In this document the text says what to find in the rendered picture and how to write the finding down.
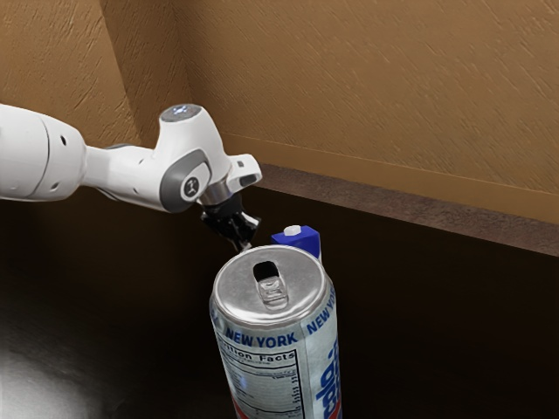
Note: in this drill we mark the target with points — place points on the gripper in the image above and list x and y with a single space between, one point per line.
225 214

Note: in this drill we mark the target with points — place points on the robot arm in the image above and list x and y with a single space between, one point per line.
131 170

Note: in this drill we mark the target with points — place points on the blue carton with white cap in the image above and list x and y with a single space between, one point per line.
301 239

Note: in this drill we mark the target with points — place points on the silver drink can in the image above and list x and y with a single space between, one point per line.
273 331

